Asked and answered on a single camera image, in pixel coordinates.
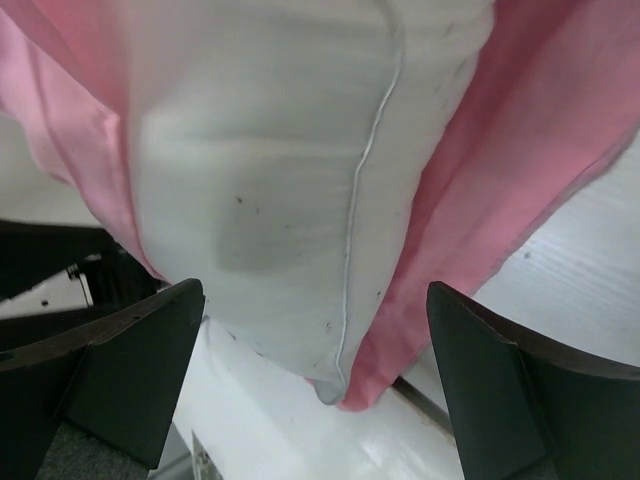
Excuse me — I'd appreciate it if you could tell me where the pink pillowcase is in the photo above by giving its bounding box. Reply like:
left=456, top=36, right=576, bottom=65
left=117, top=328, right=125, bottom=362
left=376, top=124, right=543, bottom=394
left=1, top=1, right=639, bottom=411

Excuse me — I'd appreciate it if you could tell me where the white pillow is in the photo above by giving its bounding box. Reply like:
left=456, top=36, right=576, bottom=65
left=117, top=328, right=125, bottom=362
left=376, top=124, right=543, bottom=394
left=119, top=1, right=493, bottom=405

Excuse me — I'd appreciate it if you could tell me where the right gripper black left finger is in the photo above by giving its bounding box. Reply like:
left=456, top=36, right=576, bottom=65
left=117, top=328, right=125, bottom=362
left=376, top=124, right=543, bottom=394
left=1, top=279, right=205, bottom=479

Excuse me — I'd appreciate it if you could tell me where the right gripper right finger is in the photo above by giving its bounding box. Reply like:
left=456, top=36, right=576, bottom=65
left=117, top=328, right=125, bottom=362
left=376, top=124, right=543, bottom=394
left=426, top=282, right=639, bottom=479

